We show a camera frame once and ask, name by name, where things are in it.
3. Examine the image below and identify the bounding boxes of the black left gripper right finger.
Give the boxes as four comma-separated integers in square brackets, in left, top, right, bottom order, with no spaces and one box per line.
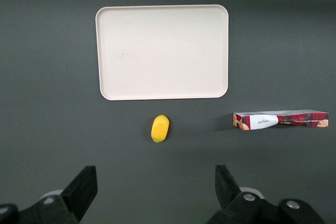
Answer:
[214,164,242,212]

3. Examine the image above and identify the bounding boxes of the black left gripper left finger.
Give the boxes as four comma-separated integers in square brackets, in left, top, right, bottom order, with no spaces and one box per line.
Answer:
[60,165,98,222]

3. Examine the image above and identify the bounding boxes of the red tartan cookie box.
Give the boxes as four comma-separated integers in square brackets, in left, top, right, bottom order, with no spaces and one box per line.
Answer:
[232,109,330,132]

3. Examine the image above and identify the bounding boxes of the white rectangular plastic tray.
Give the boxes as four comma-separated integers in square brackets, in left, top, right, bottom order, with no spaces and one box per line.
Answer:
[95,4,229,101]

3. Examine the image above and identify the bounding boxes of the yellow lemon-shaped fruit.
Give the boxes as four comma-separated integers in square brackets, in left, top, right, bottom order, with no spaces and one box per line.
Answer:
[150,114,170,144]

